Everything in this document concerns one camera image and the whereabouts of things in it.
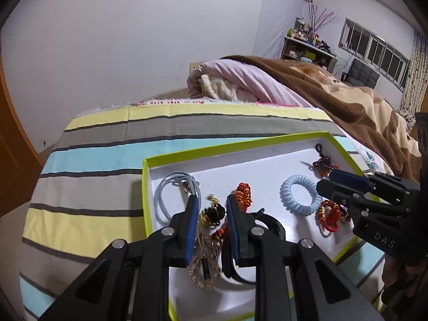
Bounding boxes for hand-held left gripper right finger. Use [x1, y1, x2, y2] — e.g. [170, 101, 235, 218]
[226, 194, 385, 321]

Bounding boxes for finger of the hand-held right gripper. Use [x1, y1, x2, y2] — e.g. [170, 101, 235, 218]
[316, 179, 412, 261]
[329, 169, 421, 208]

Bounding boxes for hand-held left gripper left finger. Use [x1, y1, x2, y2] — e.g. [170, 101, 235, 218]
[40, 194, 200, 321]

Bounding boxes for black and gold scrunchie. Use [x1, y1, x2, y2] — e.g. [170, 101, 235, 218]
[199, 194, 228, 230]

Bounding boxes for black hair band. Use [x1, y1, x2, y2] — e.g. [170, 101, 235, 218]
[221, 209, 286, 285]

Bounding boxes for red orange braided hair tie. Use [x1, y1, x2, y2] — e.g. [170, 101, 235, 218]
[234, 182, 252, 213]

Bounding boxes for green cardboard box tray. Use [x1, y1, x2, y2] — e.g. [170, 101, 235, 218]
[142, 131, 382, 321]

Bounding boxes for person's right hand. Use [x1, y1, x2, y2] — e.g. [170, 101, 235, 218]
[383, 257, 428, 311]

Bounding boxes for brown and cream blanket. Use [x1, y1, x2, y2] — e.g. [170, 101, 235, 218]
[221, 54, 422, 181]

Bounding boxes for black office chair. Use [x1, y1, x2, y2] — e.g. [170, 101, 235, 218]
[342, 58, 381, 90]

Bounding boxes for striped bedsheet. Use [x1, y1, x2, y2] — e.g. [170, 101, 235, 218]
[18, 102, 388, 321]

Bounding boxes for patterned curtain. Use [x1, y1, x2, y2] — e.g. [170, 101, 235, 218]
[399, 28, 428, 121]

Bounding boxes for barred window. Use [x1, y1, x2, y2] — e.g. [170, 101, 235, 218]
[338, 18, 411, 91]

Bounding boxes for wooden shelf desk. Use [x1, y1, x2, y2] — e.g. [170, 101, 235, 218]
[281, 36, 338, 72]

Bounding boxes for group of bottles and jars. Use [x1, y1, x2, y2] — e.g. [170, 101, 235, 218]
[287, 17, 322, 45]

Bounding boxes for pink quilt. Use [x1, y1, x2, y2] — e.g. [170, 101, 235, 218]
[186, 59, 315, 108]

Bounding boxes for purple decorative branches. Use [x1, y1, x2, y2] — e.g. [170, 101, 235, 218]
[306, 4, 337, 37]

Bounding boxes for wooden door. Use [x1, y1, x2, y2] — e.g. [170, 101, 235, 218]
[0, 57, 44, 221]

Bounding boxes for orange spiral hair tie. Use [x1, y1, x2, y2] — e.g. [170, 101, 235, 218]
[211, 222, 230, 243]

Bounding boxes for dark brown beaded hair tie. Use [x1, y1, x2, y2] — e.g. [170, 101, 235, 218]
[301, 144, 338, 178]

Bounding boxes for red and gold hair tie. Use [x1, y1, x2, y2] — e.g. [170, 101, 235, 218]
[316, 200, 350, 235]

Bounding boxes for grey hair tie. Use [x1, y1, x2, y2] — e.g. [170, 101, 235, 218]
[154, 172, 202, 228]

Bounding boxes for light blue spiral hair tie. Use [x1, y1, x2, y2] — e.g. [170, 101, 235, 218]
[280, 174, 323, 215]

